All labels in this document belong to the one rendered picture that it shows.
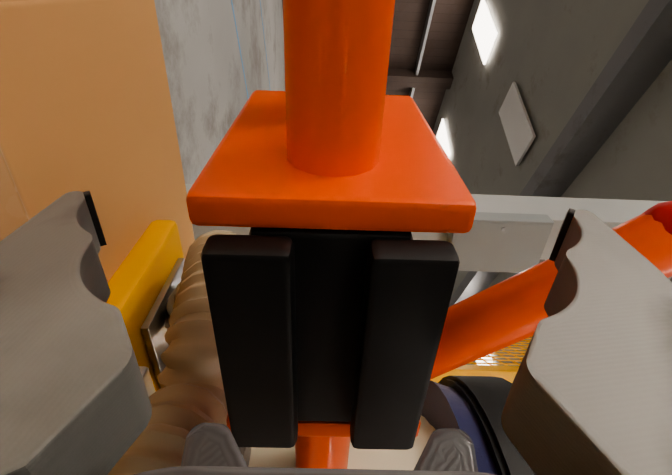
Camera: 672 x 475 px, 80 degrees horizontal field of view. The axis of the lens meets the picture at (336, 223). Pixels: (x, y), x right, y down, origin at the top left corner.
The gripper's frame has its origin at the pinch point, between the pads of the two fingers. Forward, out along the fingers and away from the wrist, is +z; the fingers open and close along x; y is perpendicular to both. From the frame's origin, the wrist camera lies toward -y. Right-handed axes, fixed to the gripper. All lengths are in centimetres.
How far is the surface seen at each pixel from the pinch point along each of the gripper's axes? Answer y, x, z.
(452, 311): 5.3, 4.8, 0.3
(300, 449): 9.7, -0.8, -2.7
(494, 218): 57, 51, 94
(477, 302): 4.7, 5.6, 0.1
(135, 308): 11.5, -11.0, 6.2
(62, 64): -1.2, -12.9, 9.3
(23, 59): -1.9, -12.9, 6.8
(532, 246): 66, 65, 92
